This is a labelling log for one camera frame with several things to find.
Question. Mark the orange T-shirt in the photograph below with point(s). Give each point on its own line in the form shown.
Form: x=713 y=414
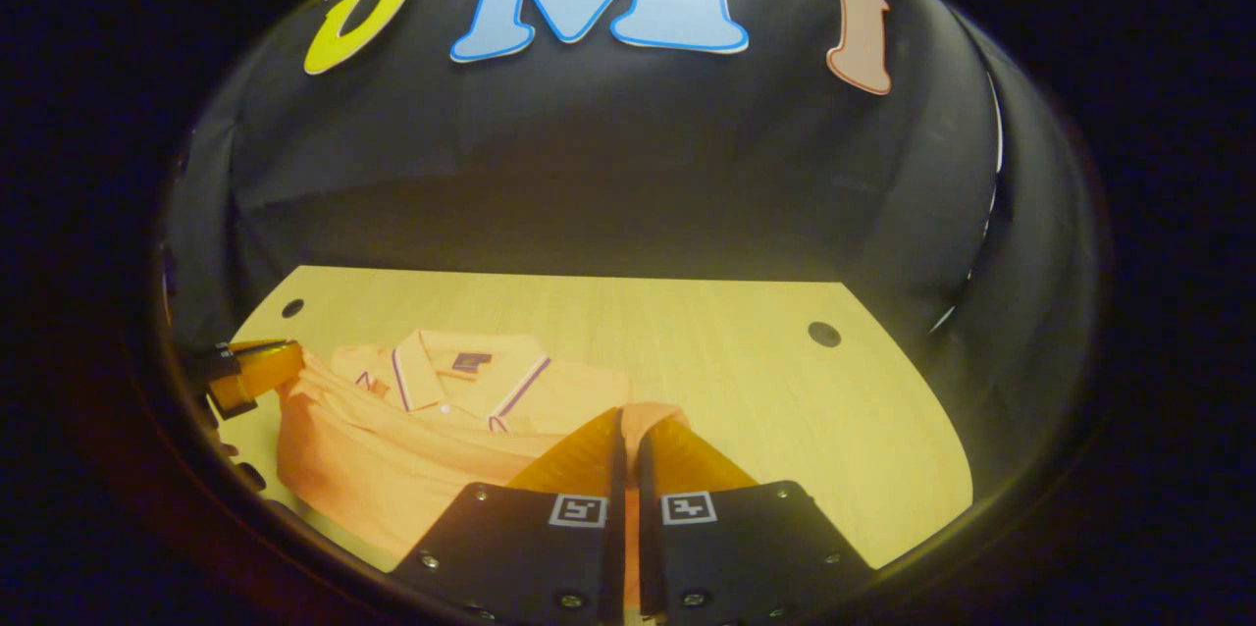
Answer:
x=392 y=449

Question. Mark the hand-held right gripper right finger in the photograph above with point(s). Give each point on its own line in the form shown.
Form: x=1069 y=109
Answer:
x=726 y=557

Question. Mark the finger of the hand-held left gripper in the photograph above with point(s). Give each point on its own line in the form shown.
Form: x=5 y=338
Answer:
x=260 y=373

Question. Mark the black backdrop cloth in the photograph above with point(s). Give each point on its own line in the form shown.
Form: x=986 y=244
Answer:
x=608 y=175

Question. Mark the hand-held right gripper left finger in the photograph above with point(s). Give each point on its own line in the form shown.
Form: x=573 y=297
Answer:
x=549 y=557

